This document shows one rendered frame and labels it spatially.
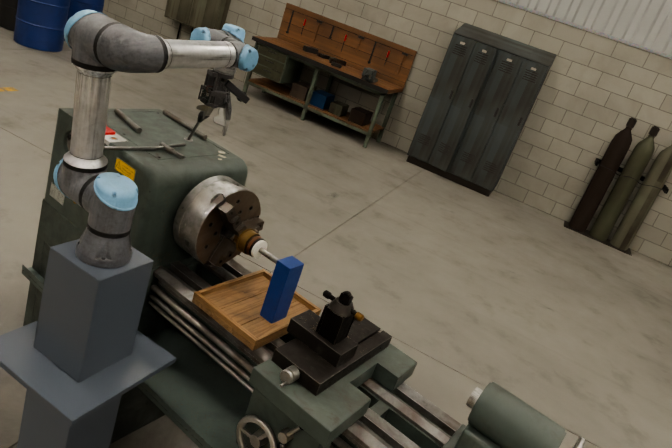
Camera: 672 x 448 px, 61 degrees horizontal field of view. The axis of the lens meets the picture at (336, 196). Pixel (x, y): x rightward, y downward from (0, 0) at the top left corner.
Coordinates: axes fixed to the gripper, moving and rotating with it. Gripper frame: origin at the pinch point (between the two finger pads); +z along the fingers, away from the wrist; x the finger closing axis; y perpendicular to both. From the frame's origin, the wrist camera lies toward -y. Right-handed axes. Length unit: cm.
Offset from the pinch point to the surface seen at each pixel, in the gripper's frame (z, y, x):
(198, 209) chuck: 25.7, 5.9, 11.7
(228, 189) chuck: 18.3, -4.2, 11.2
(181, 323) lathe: 67, 6, 20
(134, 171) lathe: 19.8, 23.0, -5.2
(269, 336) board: 52, -7, 52
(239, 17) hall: 49, -413, -656
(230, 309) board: 53, -2, 34
